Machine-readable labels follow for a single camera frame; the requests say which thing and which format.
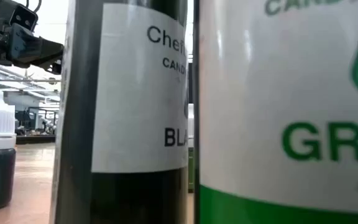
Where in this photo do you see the large green food coloring bottle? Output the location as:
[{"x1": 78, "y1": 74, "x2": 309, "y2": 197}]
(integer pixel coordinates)
[{"x1": 193, "y1": 0, "x2": 358, "y2": 224}]

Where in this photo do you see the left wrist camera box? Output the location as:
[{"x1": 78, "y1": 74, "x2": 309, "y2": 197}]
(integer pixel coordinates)
[{"x1": 9, "y1": 2, "x2": 39, "y2": 32}]

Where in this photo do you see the black table frame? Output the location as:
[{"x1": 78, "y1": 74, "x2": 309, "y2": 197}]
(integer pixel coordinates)
[{"x1": 16, "y1": 134, "x2": 56, "y2": 145}]

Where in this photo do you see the large black food coloring bottle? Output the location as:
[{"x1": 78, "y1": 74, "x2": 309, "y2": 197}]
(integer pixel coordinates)
[{"x1": 48, "y1": 0, "x2": 190, "y2": 224}]

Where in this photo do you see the black curtain partition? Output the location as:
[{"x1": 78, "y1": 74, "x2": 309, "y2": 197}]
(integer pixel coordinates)
[{"x1": 188, "y1": 62, "x2": 195, "y2": 104}]

